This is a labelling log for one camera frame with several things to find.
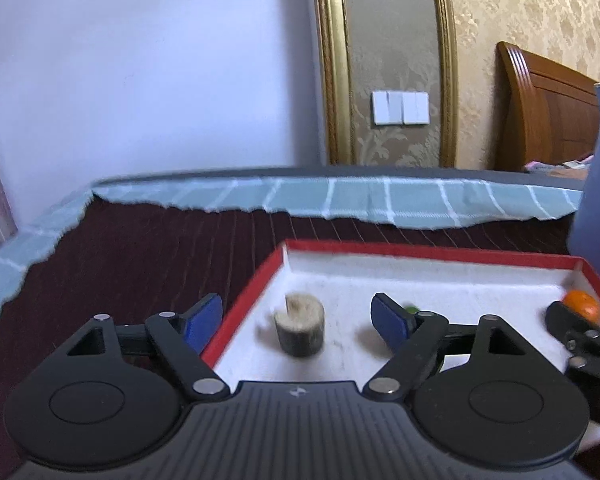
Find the green mandarin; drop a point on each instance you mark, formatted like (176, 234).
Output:
(410, 308)

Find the dark red striped cloth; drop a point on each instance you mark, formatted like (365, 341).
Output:
(130, 260)

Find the orange mandarin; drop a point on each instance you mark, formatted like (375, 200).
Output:
(582, 302)

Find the gold framed wall panel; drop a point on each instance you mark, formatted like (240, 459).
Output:
(390, 35)

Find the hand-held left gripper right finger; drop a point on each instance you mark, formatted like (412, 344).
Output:
(387, 322)

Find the red cardboard box tray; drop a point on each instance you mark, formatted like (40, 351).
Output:
(480, 285)

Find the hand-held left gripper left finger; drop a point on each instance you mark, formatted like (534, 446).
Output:
(202, 322)

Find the striped patchwork blanket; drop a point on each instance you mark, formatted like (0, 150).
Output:
(555, 167)

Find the dark sugarcane piece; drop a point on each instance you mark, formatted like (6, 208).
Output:
(300, 335)

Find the wooden bed headboard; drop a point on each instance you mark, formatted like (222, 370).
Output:
(545, 110)

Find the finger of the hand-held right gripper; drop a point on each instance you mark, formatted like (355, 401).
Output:
(562, 322)

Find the white wall light switch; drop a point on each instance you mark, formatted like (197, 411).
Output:
(400, 107)

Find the light blue checked cloth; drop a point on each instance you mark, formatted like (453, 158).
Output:
(330, 200)

